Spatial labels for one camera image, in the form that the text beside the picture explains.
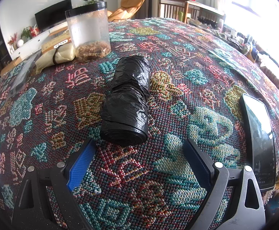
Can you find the orange lounge chair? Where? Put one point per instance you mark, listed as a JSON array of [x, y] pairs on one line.
[[129, 7]]

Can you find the beige rolled cloth bag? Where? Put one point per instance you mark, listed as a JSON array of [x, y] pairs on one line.
[[60, 55]]

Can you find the flat yellow box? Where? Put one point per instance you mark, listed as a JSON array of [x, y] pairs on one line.
[[55, 42]]

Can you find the clear plastic jar black lid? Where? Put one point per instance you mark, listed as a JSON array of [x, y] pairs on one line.
[[89, 28]]

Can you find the colourful woven patterned blanket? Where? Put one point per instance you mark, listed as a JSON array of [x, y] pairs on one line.
[[165, 88]]

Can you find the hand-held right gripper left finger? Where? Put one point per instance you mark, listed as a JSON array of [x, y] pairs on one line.
[[80, 165]]

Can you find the black trash bag roll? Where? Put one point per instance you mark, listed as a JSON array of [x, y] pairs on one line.
[[127, 100]]

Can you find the round white vase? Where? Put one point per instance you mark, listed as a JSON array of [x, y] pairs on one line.
[[20, 43]]

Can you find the red flowers in vase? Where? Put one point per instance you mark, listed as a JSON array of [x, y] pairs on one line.
[[12, 40]]

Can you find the black smartphone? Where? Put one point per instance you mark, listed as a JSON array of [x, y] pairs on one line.
[[259, 136]]

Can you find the wooden side table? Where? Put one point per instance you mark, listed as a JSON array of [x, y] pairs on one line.
[[170, 7]]

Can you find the large potted green plant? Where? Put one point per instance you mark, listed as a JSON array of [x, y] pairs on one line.
[[92, 2]]

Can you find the grey transparent plastic bag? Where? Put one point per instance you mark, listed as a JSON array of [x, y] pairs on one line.
[[24, 71]]

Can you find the clutter of bottles and bags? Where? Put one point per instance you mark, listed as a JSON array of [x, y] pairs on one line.
[[244, 43]]

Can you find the small wooden stool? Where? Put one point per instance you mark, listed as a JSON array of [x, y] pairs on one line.
[[58, 30]]

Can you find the green plant red decorations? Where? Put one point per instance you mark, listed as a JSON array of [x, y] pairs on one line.
[[26, 32]]

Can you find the black television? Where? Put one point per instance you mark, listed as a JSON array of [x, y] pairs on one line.
[[53, 14]]

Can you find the cardboard box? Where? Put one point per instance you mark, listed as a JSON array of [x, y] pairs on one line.
[[11, 64]]

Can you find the white tv cabinet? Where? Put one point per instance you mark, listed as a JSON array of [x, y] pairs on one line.
[[31, 44]]

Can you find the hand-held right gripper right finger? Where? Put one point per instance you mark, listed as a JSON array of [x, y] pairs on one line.
[[198, 165]]

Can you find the green plastic stool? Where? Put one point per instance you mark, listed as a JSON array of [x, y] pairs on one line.
[[180, 16]]

